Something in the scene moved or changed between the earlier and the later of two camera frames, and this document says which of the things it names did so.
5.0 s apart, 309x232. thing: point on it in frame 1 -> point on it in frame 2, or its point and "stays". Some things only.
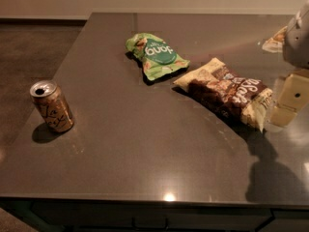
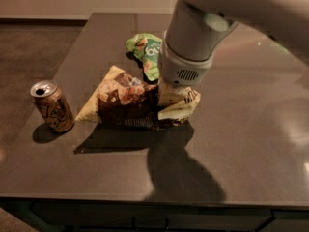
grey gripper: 297,43 -> 181,69
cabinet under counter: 141,216 stays
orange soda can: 53,105 stays
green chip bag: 156,56 stays
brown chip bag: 232,92 -> 125,100
